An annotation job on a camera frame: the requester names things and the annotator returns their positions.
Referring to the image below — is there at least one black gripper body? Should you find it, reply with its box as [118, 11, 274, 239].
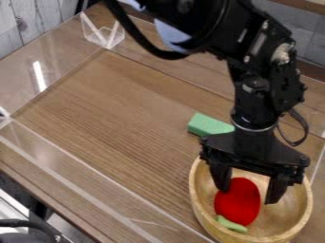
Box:
[199, 122, 310, 185]

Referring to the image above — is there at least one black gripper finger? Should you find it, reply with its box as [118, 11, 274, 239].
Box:
[210, 162, 233, 192]
[265, 174, 290, 204]

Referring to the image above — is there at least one red plush fruit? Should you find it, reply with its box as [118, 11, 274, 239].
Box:
[213, 178, 262, 234]

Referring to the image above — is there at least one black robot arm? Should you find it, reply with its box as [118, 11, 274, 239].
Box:
[104, 0, 310, 204]

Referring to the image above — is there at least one wooden bowl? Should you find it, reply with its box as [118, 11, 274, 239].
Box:
[188, 158, 313, 243]

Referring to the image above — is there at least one green foam block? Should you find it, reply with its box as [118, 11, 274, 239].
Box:
[187, 113, 234, 137]

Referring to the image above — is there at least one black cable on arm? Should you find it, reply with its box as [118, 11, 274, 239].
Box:
[275, 107, 310, 148]

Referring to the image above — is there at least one black metal bracket bottom left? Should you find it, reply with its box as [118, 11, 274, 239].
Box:
[28, 212, 73, 243]

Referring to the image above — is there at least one black cable bottom left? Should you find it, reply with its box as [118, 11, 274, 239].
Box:
[0, 217, 41, 243]

